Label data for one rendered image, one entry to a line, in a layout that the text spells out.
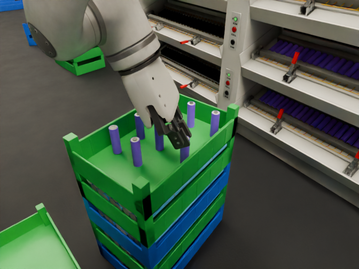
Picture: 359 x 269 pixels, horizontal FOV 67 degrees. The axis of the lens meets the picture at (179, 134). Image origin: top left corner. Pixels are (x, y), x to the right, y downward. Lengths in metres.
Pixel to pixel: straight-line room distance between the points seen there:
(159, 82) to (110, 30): 0.10
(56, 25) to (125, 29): 0.10
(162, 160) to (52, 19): 0.33
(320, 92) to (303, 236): 0.42
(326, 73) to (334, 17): 0.17
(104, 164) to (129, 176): 0.06
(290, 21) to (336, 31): 0.13
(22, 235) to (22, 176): 0.26
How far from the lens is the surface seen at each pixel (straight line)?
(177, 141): 0.49
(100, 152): 0.60
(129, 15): 0.40
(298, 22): 0.88
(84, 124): 1.30
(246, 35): 0.99
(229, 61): 1.05
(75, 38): 0.35
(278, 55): 1.00
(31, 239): 0.92
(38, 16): 0.35
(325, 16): 0.86
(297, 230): 0.90
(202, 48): 1.16
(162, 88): 0.43
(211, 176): 0.62
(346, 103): 0.88
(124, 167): 0.55
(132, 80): 0.41
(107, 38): 0.40
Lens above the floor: 0.70
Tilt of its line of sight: 37 degrees down
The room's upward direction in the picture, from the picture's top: straight up
